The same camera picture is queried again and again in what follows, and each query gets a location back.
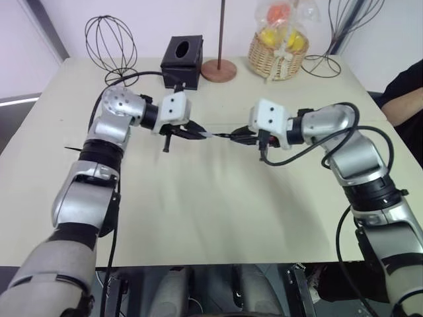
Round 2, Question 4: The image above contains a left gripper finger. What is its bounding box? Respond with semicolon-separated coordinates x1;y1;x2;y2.
185;120;208;135
171;129;204;141

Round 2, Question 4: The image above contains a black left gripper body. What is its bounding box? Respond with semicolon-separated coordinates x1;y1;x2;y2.
159;121;192;153

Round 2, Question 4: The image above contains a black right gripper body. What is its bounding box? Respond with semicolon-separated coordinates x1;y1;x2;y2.
256;129;280;148

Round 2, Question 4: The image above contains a black tissue box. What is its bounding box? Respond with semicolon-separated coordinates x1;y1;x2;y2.
160;34;204;90

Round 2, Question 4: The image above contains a wooden pole stand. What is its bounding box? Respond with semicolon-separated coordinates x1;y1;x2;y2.
200;0;238;82

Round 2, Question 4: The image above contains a woven wicker basket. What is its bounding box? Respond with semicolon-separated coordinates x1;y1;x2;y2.
247;31;310;82

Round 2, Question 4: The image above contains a yellow fruit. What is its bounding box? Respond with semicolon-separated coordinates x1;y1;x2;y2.
259;28;281;46
286;31;307;50

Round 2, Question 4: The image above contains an orange fruit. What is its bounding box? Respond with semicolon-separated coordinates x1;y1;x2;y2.
266;2;291;21

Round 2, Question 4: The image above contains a wicker basket with fruit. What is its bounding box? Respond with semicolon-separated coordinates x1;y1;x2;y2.
254;0;322;84

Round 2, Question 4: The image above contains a person in black clothing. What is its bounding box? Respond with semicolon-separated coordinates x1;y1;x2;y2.
379;58;423;128

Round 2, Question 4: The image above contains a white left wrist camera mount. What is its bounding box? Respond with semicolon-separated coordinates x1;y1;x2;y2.
151;91;192;135

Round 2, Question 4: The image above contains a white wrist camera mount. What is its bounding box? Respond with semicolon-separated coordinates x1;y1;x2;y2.
151;91;192;135
248;97;295;149

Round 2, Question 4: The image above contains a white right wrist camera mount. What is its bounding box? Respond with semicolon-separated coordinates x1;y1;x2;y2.
248;97;295;149

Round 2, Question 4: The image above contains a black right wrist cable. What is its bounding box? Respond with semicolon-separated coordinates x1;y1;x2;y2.
258;101;396;169

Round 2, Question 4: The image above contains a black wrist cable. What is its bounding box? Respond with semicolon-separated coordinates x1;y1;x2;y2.
88;71;186;133
258;101;396;169

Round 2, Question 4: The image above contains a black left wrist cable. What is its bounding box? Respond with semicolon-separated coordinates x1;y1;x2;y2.
88;71;186;133

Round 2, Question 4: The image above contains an egg-shaped black wire stand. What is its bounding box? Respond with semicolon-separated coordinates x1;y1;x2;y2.
85;14;138;87

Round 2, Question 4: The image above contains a flared black wire stand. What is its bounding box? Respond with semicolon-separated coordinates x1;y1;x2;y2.
302;0;386;77

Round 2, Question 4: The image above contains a black right elbow cable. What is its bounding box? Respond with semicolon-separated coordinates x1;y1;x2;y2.
335;203;376;317

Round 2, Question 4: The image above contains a black elbow cable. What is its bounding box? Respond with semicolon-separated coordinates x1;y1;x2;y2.
100;184;122;317
335;203;376;317

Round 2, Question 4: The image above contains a black left elbow cable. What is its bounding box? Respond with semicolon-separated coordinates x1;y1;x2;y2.
100;184;122;317

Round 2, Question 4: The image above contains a black metal bracket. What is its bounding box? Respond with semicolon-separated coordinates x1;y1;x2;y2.
108;276;130;317
286;263;319;317

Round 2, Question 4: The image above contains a dark grey wall post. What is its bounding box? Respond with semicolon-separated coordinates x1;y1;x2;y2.
24;0;70;62

